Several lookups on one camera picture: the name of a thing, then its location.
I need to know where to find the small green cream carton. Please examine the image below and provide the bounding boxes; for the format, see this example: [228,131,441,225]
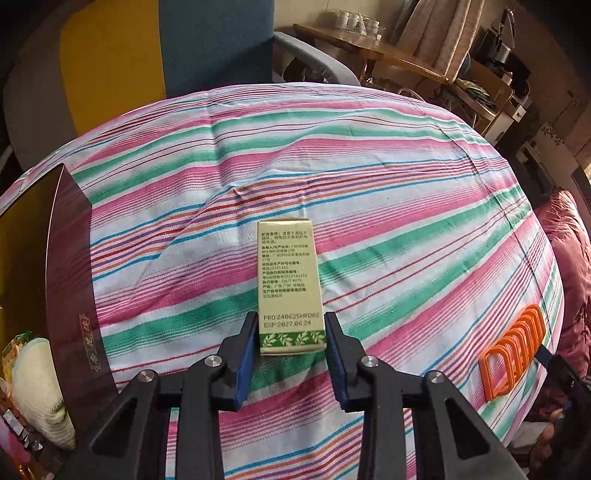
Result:
[257,219,327,356]

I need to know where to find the cream sock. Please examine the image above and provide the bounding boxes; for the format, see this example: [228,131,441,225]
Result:
[11,338,76,450]

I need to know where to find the orange plastic comb clip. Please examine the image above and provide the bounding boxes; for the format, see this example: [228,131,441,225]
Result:
[479,304,546,402]

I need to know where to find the right hand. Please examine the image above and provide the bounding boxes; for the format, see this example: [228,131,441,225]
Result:
[529,409,564,470]

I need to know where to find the striped pink green tablecloth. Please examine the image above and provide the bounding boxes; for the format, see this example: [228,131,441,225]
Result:
[0,82,567,480]

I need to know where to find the grey yellow blue armchair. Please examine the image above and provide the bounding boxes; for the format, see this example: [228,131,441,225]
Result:
[1,1,356,169]

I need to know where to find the white cups on table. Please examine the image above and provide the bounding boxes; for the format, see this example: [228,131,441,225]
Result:
[329,10,383,40]

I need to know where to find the gold maroon tin box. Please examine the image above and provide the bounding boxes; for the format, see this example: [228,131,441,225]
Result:
[1,164,117,479]

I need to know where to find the wooden side table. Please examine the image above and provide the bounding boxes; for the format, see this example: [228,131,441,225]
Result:
[293,23,451,84]

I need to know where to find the beige curtain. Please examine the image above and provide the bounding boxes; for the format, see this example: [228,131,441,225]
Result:
[391,0,485,82]

